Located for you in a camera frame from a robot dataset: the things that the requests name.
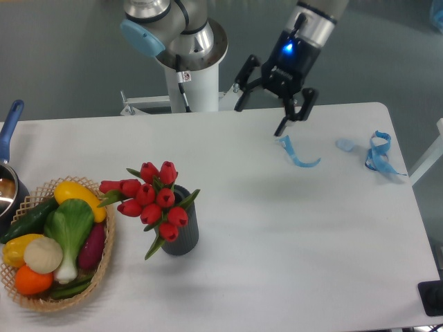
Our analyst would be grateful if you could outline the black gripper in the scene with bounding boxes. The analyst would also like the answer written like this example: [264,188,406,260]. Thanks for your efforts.
[233,30,322,138]

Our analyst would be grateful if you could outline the orange fruit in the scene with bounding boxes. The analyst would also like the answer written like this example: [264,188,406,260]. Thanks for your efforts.
[15,265,53,295]

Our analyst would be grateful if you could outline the woven wicker basket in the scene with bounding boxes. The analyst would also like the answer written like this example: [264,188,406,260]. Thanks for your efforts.
[1,178,116,313]

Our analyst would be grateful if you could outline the green cucumber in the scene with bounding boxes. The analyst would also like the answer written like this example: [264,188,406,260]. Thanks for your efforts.
[1,197,59,244]

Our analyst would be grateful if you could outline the small blue tape piece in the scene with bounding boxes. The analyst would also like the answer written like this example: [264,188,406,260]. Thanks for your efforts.
[335,138,355,152]

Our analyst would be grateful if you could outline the green bok choy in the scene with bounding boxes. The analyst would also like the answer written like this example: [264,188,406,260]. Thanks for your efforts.
[44,199,94,284]

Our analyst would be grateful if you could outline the yellow bell pepper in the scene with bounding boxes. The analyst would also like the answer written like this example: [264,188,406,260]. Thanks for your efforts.
[2,234,44,268]

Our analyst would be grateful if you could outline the green pea pods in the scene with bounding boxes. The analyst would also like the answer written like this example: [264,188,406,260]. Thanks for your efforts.
[49,275,93,300]

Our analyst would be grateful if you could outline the dark grey ribbed vase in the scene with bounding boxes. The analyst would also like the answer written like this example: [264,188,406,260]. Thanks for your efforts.
[162,185,199,256]

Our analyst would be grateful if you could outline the tangled blue tape strip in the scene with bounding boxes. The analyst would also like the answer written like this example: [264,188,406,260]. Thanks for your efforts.
[364,131,406,176]

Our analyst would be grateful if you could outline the black device at edge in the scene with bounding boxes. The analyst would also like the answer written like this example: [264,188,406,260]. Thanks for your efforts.
[417,280,442,317]

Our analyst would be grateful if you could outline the purple sweet potato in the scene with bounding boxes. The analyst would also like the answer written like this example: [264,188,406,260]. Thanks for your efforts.
[78,223,105,270]

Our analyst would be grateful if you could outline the curved blue tape strip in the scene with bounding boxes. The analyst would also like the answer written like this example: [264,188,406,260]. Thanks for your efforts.
[276,136,321,168]

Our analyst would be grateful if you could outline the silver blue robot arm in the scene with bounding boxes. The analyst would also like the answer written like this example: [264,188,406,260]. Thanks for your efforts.
[120,1,348,137]

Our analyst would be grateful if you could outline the red tulip bouquet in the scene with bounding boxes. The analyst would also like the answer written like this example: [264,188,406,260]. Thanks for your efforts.
[99,161,200,259]

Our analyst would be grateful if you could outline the white garlic bulb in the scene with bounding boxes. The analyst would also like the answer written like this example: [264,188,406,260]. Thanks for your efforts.
[24,237,63,274]

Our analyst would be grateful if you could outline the white frame at right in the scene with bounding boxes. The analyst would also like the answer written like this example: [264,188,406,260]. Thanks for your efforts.
[409,118,442,186]

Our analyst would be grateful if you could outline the blue handled saucepan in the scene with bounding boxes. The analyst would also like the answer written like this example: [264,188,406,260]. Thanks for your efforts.
[1,100,29,236]

